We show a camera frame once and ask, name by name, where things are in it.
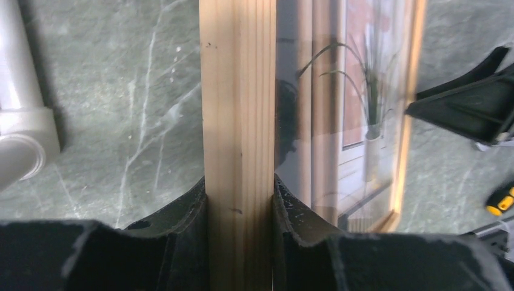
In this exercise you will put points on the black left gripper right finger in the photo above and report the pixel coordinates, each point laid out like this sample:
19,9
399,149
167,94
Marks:
309,253

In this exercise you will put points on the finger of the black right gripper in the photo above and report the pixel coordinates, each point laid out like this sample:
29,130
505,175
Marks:
477,105

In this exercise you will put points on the printed plant photo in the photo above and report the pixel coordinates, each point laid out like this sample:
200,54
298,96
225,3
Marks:
346,71

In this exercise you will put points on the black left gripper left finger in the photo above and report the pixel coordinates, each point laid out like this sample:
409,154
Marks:
167,250

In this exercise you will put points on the black yellow screwdriver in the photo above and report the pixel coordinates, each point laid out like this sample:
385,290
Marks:
501,200

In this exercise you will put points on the wooden picture frame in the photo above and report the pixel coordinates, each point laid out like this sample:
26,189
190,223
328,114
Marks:
238,69

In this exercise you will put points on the white pvc pipe rack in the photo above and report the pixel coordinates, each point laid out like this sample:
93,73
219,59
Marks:
29,137

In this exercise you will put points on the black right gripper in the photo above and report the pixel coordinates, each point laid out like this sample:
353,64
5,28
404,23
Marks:
498,237

